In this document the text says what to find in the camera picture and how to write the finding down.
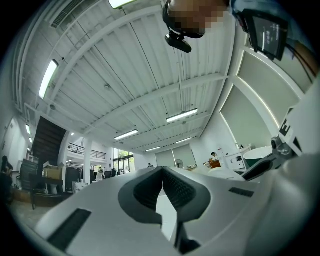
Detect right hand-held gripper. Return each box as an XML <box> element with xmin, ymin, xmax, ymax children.
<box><xmin>241</xmin><ymin>74</ymin><xmax>320</xmax><ymax>256</ymax></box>

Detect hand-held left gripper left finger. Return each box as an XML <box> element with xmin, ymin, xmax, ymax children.
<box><xmin>117</xmin><ymin>166</ymin><xmax>165</xmax><ymax>225</ymax></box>

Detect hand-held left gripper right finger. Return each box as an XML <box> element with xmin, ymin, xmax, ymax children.
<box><xmin>162</xmin><ymin>166</ymin><xmax>212</xmax><ymax>223</ymax></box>

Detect white and green bathtub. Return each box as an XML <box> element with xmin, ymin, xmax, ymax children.
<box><xmin>242</xmin><ymin>146</ymin><xmax>274</xmax><ymax>171</ymax></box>

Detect white cabinet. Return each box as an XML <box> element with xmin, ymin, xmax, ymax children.
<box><xmin>223</xmin><ymin>146</ymin><xmax>253</xmax><ymax>172</ymax></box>

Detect grey window blind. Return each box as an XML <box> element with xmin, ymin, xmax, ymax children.
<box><xmin>154</xmin><ymin>144</ymin><xmax>198</xmax><ymax>169</ymax></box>

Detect white pillar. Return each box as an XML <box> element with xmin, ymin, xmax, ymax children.
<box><xmin>83</xmin><ymin>138</ymin><xmax>94</xmax><ymax>185</ymax></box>

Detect balcony railing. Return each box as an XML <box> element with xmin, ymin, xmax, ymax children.
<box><xmin>67</xmin><ymin>142</ymin><xmax>107</xmax><ymax>160</ymax></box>

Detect dark desk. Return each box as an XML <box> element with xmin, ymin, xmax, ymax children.
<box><xmin>29</xmin><ymin>175</ymin><xmax>74</xmax><ymax>209</ymax></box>

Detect cardboard box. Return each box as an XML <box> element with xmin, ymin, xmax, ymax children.
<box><xmin>43</xmin><ymin>164</ymin><xmax>64</xmax><ymax>181</ymax></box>

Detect dark wooden staircase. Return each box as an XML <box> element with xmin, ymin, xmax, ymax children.
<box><xmin>30</xmin><ymin>115</ymin><xmax>68</xmax><ymax>162</ymax></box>

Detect black office chair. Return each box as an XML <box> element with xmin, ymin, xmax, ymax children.
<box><xmin>15</xmin><ymin>159</ymin><xmax>42</xmax><ymax>211</ymax></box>

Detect black display device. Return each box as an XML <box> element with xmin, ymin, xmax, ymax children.
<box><xmin>241</xmin><ymin>8</ymin><xmax>289</xmax><ymax>62</ymax></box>

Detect person's head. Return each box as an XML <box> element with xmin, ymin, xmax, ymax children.
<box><xmin>162</xmin><ymin>0</ymin><xmax>232</xmax><ymax>40</ymax></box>

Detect ceiling air vent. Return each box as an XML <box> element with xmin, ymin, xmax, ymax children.
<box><xmin>49</xmin><ymin>0</ymin><xmax>86</xmax><ymax>29</ymax></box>

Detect orange and black cables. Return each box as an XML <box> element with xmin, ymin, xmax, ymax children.
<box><xmin>286</xmin><ymin>41</ymin><xmax>320</xmax><ymax>82</ymax></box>

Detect black head-mounted camera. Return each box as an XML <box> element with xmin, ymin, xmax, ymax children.
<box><xmin>164</xmin><ymin>31</ymin><xmax>193</xmax><ymax>54</ymax></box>

